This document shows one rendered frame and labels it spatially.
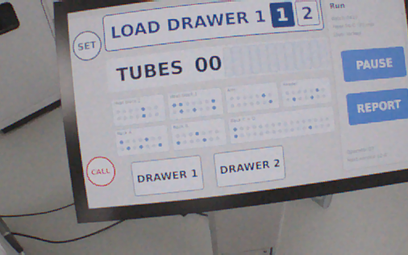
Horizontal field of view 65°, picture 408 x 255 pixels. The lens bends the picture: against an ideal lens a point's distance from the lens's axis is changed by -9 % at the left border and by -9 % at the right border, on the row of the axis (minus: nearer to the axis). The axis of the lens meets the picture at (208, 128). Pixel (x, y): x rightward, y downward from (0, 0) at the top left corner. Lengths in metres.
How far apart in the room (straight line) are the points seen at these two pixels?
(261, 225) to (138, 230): 0.98
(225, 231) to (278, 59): 0.40
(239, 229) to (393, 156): 0.36
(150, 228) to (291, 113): 1.24
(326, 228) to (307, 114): 1.18
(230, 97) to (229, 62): 0.05
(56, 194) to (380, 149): 1.66
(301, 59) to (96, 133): 0.29
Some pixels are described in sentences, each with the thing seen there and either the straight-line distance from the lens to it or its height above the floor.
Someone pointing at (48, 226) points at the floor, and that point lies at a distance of 1.81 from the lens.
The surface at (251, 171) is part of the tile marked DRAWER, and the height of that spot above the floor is 1.00.
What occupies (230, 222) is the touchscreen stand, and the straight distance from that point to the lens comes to 0.70.
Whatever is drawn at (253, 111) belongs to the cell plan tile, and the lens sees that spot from 0.46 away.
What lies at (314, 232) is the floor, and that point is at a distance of 1.60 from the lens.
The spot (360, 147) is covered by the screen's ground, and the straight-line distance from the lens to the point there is 0.50.
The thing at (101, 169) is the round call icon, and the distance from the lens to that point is 0.47.
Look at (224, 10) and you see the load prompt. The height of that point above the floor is 1.16.
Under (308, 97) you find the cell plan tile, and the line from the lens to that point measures 0.47.
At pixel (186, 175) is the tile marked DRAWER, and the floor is 1.00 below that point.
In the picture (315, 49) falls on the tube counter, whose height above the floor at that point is 1.12.
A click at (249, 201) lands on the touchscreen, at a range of 0.47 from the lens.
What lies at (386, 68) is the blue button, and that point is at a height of 1.09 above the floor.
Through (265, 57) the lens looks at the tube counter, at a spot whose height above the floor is 1.11.
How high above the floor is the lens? 1.35
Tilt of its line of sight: 42 degrees down
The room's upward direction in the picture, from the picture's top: 5 degrees counter-clockwise
